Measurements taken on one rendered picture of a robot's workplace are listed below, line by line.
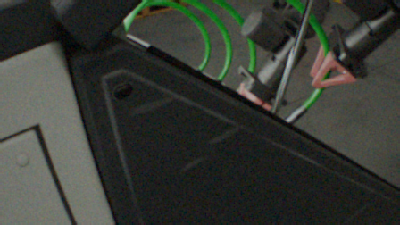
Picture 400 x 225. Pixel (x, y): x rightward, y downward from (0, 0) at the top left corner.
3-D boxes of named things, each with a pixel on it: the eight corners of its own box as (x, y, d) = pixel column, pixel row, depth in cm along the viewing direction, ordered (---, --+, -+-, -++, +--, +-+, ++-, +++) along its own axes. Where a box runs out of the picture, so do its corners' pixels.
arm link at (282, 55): (315, 49, 77) (304, 41, 82) (289, 29, 74) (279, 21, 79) (295, 78, 79) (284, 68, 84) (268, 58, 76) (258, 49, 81)
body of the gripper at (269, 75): (234, 72, 82) (256, 41, 80) (270, 95, 87) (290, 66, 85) (247, 87, 76) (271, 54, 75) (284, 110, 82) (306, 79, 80)
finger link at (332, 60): (301, 84, 69) (340, 50, 64) (298, 59, 74) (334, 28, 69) (328, 104, 71) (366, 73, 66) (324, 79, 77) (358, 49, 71)
